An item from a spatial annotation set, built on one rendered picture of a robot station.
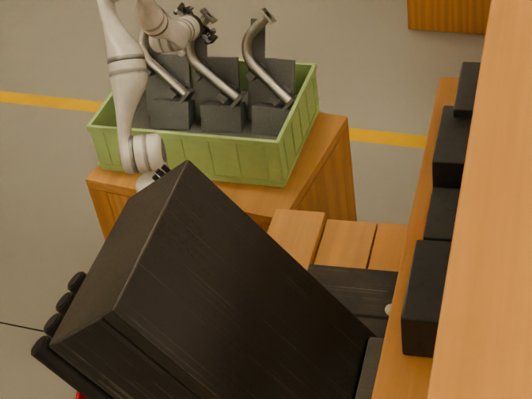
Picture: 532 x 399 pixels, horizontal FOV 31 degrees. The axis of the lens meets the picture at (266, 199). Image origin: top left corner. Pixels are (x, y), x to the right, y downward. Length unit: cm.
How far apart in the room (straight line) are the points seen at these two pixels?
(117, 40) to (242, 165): 67
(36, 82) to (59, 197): 102
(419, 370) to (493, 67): 43
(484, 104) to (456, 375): 39
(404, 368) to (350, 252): 115
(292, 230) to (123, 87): 59
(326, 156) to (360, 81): 175
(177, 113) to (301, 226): 70
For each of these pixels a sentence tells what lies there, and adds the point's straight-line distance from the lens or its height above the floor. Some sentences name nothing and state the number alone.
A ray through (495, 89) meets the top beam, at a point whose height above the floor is 194.
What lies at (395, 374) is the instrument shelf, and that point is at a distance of 134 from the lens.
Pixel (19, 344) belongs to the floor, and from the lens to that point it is 374.
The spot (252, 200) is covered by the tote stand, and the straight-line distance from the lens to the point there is 281.
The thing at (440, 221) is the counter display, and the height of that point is 159.
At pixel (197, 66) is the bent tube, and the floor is 104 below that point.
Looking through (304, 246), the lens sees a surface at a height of 90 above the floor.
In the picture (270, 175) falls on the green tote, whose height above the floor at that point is 83.
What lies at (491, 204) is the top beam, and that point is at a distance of 98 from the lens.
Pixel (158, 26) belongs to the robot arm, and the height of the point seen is 137.
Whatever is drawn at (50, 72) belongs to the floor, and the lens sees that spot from 525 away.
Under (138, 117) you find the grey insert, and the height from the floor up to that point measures 85.
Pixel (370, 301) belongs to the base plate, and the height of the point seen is 90.
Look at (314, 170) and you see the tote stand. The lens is 290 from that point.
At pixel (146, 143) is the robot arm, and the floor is 126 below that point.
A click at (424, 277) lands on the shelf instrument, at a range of 136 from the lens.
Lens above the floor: 258
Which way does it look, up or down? 40 degrees down
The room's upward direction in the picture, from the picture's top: 10 degrees counter-clockwise
